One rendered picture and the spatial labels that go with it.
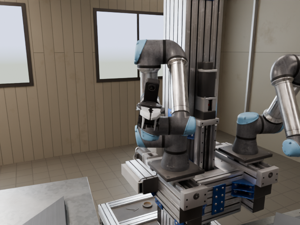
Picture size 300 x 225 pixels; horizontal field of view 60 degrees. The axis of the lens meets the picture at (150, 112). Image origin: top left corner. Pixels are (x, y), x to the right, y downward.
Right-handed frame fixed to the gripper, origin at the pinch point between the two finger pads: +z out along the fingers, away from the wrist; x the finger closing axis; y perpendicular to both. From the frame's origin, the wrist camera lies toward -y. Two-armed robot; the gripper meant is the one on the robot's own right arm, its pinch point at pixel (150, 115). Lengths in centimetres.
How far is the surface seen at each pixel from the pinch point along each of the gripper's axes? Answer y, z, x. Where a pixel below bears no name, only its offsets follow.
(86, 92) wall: 62, -335, 93
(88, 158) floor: 159, -302, 75
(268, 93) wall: 25, -352, -199
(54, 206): 43, -13, 30
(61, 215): 42.1, -8.1, 25.6
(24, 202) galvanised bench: 47, -20, 44
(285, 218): 49, -35, -71
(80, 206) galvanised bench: 44, -17, 21
